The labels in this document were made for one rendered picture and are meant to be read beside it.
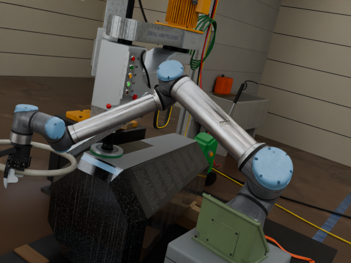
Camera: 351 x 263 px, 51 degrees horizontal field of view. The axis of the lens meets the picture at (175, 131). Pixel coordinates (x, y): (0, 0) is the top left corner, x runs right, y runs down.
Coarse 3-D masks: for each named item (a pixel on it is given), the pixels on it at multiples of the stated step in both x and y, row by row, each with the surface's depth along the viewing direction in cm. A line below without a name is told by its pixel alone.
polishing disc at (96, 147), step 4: (96, 144) 250; (100, 144) 252; (92, 148) 241; (96, 148) 243; (100, 148) 244; (116, 148) 251; (120, 148) 252; (96, 152) 238; (100, 152) 237; (104, 152) 238; (108, 152) 240; (112, 152) 241; (116, 152) 243; (120, 152) 244
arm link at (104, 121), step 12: (144, 96) 176; (156, 96) 173; (120, 108) 172; (132, 108) 172; (144, 108) 173; (156, 108) 176; (168, 108) 178; (84, 120) 171; (96, 120) 170; (108, 120) 170; (120, 120) 172; (72, 132) 167; (84, 132) 168; (96, 132) 171; (60, 144) 165; (72, 144) 170
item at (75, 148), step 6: (132, 120) 252; (120, 126) 242; (108, 132) 232; (90, 138) 218; (96, 138) 223; (102, 138) 229; (78, 144) 212; (84, 144) 215; (90, 144) 220; (72, 150) 207; (78, 150) 212
